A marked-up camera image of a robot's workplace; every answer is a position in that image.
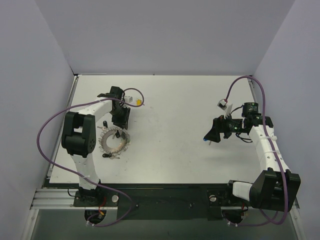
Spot metal disc keyring holder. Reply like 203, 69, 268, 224
97, 125, 131, 159

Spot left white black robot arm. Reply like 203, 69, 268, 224
61, 86, 131, 206

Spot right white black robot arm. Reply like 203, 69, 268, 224
203, 113, 301, 212

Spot yellow tagged key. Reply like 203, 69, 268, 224
136, 98, 145, 107

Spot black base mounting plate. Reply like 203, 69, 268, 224
73, 183, 250, 224

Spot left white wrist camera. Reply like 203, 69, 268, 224
124, 95, 133, 104

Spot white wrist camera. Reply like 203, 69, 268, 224
217, 99, 233, 119
124, 95, 133, 104

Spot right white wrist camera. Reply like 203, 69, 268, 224
217, 99, 233, 119

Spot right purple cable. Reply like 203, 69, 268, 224
223, 75, 296, 226

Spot purple cable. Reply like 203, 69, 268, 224
36, 87, 146, 228
223, 75, 296, 226

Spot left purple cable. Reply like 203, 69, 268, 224
36, 87, 146, 228

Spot aluminium frame rail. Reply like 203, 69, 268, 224
30, 188, 77, 210

